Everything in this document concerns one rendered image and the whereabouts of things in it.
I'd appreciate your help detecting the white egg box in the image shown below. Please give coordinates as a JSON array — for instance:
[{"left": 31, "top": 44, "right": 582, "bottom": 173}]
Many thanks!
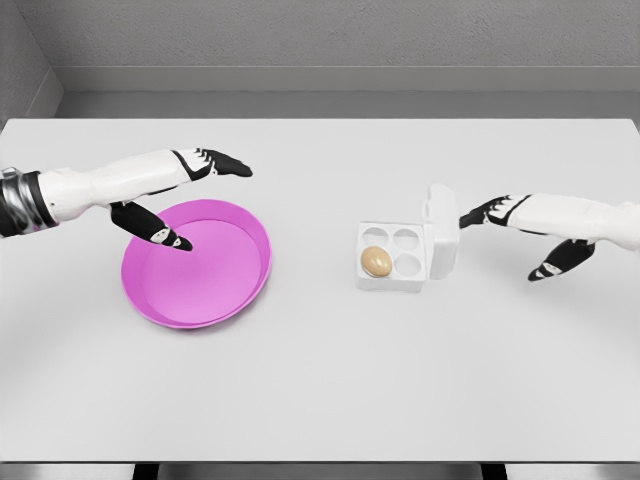
[{"left": 355, "top": 182, "right": 460, "bottom": 295}]

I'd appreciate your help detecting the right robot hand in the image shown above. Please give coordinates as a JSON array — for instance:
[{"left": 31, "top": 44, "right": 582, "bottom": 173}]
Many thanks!
[{"left": 458, "top": 193, "right": 623, "bottom": 284}]

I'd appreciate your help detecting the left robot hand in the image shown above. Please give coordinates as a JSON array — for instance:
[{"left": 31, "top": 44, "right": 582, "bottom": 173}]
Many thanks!
[{"left": 87, "top": 147, "right": 254, "bottom": 253}]

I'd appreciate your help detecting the pink round plate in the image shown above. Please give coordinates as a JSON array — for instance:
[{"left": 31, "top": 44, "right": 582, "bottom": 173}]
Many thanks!
[{"left": 120, "top": 198, "right": 274, "bottom": 331}]

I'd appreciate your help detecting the brown egg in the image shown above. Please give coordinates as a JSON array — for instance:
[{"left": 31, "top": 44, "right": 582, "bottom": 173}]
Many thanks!
[{"left": 360, "top": 245, "right": 393, "bottom": 277}]

